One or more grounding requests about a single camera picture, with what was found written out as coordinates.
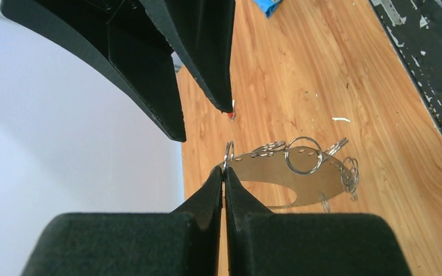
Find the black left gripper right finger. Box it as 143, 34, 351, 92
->
224, 168, 411, 275

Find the red-headed key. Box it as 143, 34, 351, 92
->
227, 99, 235, 122

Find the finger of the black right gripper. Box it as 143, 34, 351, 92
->
0, 1, 186, 143
141, 1, 235, 113

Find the large split keyring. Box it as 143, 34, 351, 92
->
283, 136, 325, 175

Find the metal key organizer plate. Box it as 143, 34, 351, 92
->
220, 150, 359, 213

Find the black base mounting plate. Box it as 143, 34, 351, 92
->
370, 1, 442, 135

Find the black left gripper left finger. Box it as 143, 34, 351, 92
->
22, 166, 223, 275

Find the blue cloth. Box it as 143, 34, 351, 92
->
253, 0, 281, 18

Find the small split ring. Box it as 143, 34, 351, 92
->
251, 140, 287, 158
224, 140, 235, 163
340, 156, 360, 196

